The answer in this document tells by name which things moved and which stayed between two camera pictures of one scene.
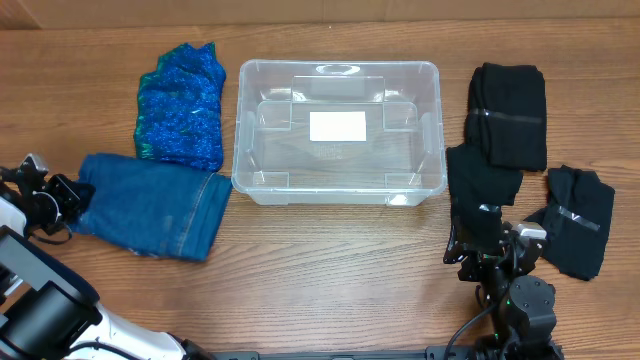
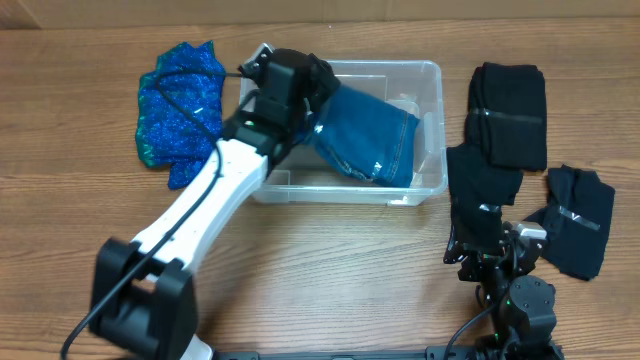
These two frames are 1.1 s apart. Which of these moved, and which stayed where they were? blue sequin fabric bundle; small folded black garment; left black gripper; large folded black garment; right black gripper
Moved: left black gripper
Stayed: large folded black garment; blue sequin fabric bundle; small folded black garment; right black gripper
